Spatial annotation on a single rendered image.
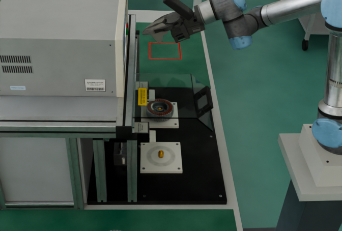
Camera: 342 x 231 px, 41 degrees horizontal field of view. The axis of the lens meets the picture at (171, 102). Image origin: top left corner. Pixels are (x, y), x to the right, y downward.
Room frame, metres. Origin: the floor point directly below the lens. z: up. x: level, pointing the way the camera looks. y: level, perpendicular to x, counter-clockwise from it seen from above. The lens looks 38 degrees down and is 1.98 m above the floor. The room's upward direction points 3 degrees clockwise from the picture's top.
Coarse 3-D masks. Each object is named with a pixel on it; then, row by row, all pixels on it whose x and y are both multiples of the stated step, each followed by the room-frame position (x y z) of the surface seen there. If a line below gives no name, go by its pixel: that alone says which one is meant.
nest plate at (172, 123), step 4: (144, 120) 1.40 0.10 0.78; (148, 120) 1.41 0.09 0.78; (152, 120) 1.41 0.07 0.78; (168, 120) 1.41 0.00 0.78; (172, 120) 1.42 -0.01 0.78; (176, 120) 1.42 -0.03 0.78; (152, 124) 1.38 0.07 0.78; (156, 124) 1.38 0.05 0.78; (160, 124) 1.39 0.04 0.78; (164, 124) 1.39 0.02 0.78; (168, 124) 1.39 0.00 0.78; (172, 124) 1.39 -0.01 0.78; (176, 124) 1.39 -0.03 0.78
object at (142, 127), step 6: (138, 126) 1.21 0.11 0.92; (144, 126) 1.21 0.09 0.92; (138, 132) 1.18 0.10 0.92; (144, 132) 1.18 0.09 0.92; (150, 132) 1.22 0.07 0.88; (114, 138) 1.16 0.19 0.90; (120, 138) 1.17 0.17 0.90; (126, 138) 1.17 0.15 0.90; (138, 138) 1.17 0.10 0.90; (144, 138) 1.17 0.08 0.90; (150, 138) 1.19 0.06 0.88; (120, 144) 1.17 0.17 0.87; (120, 150) 1.17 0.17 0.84
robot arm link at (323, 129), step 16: (336, 0) 1.18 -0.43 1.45; (336, 16) 1.16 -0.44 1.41; (336, 32) 1.17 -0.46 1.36; (336, 48) 1.17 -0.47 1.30; (336, 64) 1.16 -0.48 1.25; (336, 80) 1.15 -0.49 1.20; (336, 96) 1.14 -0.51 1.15; (320, 112) 1.16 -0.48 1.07; (336, 112) 1.13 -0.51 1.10; (320, 128) 1.12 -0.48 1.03; (336, 128) 1.10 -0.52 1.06; (336, 144) 1.09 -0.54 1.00
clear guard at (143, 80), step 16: (144, 80) 1.28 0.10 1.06; (160, 80) 1.29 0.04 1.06; (176, 80) 1.29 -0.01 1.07; (192, 80) 1.30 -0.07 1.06; (160, 96) 1.20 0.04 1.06; (176, 96) 1.20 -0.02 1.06; (192, 96) 1.21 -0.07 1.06; (144, 112) 1.11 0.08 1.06; (160, 112) 1.12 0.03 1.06; (176, 112) 1.12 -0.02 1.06; (192, 112) 1.13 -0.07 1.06; (208, 112) 1.19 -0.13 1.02; (208, 128) 1.10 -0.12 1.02
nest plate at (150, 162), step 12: (144, 144) 1.27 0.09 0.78; (156, 144) 1.27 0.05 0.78; (168, 144) 1.27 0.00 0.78; (144, 156) 1.20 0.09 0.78; (156, 156) 1.21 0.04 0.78; (168, 156) 1.21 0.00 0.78; (180, 156) 1.21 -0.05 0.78; (144, 168) 1.14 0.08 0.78; (156, 168) 1.14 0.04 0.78; (168, 168) 1.15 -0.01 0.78; (180, 168) 1.15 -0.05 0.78
